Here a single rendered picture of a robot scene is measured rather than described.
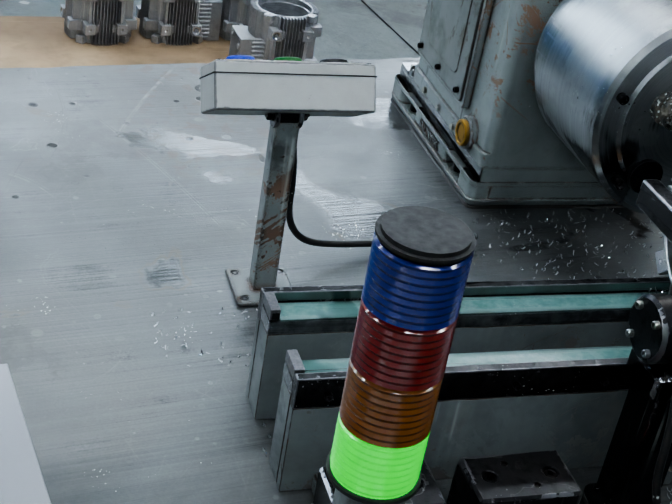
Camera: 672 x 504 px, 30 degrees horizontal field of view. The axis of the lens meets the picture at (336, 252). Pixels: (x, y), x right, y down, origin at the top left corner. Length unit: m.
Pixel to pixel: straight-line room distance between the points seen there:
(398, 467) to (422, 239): 0.16
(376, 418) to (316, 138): 1.03
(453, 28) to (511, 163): 0.20
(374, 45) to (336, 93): 3.04
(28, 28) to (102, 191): 2.18
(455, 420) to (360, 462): 0.37
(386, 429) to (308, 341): 0.41
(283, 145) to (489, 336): 0.29
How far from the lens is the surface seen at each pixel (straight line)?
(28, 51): 3.58
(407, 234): 0.72
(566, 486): 1.15
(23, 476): 1.06
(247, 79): 1.26
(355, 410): 0.78
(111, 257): 1.45
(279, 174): 1.33
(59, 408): 1.23
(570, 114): 1.46
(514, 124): 1.63
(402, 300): 0.73
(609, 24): 1.45
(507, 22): 1.59
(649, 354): 1.09
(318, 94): 1.28
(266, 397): 1.22
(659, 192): 1.30
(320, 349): 1.20
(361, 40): 4.35
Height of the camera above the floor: 1.57
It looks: 31 degrees down
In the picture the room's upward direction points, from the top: 10 degrees clockwise
